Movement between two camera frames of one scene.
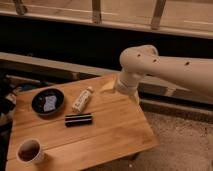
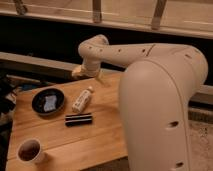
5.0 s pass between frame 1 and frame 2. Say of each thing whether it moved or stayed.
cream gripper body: moved
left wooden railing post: stayed
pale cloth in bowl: stayed
